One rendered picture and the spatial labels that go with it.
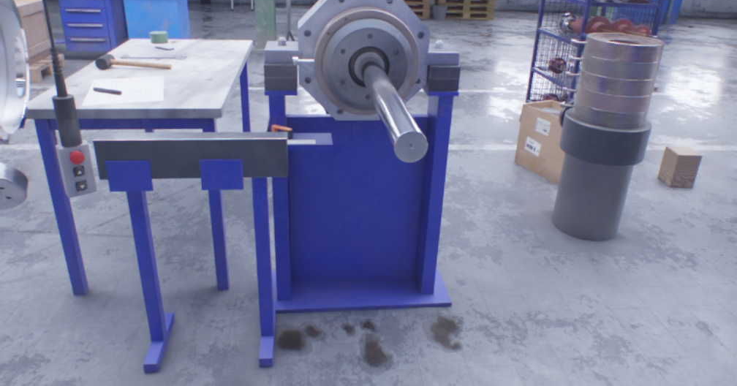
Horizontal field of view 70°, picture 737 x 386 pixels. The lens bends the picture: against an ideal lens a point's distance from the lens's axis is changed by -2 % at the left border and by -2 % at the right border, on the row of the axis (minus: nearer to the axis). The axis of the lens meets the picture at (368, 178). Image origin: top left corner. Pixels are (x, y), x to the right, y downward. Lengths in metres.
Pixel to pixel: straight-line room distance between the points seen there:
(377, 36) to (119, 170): 0.96
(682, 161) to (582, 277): 1.56
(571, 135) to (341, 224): 1.35
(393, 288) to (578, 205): 1.19
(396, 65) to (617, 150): 1.48
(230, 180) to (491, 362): 1.21
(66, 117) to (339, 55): 0.89
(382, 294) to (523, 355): 0.66
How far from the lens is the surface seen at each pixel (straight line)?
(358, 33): 1.85
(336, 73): 1.87
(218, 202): 2.36
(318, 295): 2.47
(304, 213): 2.37
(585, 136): 2.99
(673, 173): 4.20
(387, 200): 2.37
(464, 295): 2.57
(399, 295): 2.49
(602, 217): 3.19
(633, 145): 3.04
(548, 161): 3.91
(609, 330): 2.59
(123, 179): 1.94
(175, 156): 1.88
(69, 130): 1.39
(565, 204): 3.21
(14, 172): 1.35
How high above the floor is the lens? 1.49
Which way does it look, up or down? 24 degrees down
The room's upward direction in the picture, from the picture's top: 2 degrees clockwise
